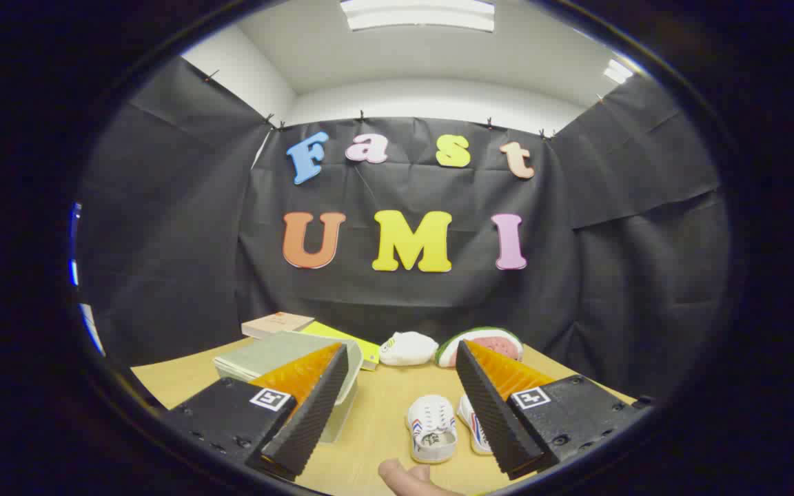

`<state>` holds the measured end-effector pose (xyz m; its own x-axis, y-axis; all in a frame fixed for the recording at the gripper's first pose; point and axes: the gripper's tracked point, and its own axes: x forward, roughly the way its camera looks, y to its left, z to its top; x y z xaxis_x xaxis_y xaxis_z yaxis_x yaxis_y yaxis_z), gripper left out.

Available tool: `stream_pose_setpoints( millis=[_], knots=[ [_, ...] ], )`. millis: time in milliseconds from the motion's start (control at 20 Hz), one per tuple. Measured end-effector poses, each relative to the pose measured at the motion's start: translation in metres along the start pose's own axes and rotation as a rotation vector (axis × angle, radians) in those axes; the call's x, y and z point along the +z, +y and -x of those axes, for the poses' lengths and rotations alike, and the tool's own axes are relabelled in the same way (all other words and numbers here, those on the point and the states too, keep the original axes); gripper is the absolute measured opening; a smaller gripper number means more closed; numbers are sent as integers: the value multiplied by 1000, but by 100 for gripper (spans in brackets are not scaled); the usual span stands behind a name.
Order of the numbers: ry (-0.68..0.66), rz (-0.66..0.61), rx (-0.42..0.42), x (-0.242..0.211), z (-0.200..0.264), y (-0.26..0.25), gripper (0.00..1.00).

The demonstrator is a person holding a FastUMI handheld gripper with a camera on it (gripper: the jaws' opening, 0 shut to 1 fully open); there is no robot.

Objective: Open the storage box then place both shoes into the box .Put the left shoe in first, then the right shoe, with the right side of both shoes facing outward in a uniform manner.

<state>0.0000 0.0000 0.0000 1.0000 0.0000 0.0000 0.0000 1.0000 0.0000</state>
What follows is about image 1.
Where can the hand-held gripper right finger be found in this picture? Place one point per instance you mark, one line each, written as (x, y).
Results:
(497, 420)

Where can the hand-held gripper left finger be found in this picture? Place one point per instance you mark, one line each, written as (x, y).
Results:
(314, 420)

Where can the white striped canvas shoe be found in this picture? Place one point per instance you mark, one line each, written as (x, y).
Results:
(431, 420)
(471, 427)

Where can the grey-green fabric storage box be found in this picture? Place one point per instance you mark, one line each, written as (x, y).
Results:
(266, 351)

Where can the watermelon slice plush toy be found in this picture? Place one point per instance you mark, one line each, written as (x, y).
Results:
(490, 336)

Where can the yellow book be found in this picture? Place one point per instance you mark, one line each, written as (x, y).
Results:
(364, 348)

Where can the beige book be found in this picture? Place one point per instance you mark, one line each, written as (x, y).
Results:
(276, 324)

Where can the white plush toy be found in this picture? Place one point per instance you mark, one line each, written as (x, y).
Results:
(407, 349)

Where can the black backdrop cloth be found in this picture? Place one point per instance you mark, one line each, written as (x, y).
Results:
(397, 296)

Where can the small ceiling light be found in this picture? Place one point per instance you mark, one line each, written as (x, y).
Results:
(617, 71)

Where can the long ceiling light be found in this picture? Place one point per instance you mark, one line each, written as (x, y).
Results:
(418, 14)

